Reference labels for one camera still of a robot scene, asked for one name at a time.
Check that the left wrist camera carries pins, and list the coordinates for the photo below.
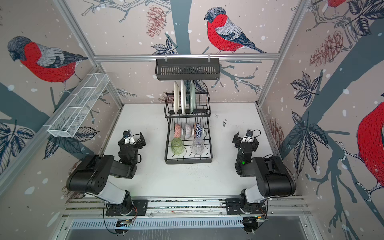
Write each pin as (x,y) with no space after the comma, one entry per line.
(127,134)

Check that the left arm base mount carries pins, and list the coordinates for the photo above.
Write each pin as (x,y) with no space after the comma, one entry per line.
(130,208)

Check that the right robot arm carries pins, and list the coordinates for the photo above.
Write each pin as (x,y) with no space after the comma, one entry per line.
(273,178)

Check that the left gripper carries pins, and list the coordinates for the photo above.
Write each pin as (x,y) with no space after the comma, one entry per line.
(132,142)

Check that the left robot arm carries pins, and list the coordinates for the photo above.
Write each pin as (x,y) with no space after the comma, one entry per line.
(91,176)

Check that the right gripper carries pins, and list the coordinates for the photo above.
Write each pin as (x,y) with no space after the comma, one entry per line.
(245,143)

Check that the clear glass tumbler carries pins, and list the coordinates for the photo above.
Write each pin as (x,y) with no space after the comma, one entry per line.
(198,146)

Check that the green glass tumbler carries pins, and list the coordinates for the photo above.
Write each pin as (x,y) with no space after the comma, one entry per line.
(177,146)

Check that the black two-tier dish rack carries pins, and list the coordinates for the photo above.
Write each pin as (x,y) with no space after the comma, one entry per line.
(200,115)

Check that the blue zigzag patterned bowl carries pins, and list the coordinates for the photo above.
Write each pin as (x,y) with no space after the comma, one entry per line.
(199,130)

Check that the aluminium top crossbar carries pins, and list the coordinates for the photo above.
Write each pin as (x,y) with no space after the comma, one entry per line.
(150,58)

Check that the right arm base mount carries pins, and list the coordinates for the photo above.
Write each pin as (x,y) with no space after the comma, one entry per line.
(237,206)

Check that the white plate middle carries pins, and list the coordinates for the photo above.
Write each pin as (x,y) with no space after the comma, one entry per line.
(183,97)

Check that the pink floral bowl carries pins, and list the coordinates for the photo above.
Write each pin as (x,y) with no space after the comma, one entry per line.
(178,131)

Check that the white mesh wall basket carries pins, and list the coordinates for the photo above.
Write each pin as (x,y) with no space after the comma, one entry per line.
(81,102)

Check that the cream plate left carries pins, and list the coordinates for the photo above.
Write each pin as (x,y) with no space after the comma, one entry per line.
(176,97)

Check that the green plate right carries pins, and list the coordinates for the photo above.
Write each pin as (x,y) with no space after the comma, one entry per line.
(192,96)

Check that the black hanging wire shelf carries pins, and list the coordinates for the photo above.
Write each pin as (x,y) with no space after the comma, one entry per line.
(187,69)

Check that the aluminium front rail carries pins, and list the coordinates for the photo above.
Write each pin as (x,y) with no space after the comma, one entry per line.
(184,207)

